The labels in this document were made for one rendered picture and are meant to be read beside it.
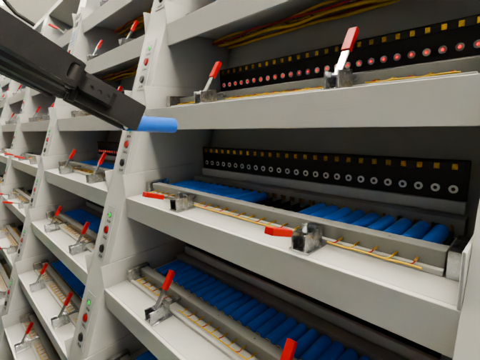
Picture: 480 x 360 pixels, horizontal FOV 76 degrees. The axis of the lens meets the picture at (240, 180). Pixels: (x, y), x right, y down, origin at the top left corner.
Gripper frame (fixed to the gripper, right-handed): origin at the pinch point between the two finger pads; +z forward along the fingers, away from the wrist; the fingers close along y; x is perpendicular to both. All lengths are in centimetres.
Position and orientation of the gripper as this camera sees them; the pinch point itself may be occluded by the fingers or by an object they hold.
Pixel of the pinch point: (106, 103)
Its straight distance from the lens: 36.5
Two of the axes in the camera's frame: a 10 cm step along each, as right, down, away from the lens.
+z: 6.4, 3.4, 6.9
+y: -7.0, -1.1, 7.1
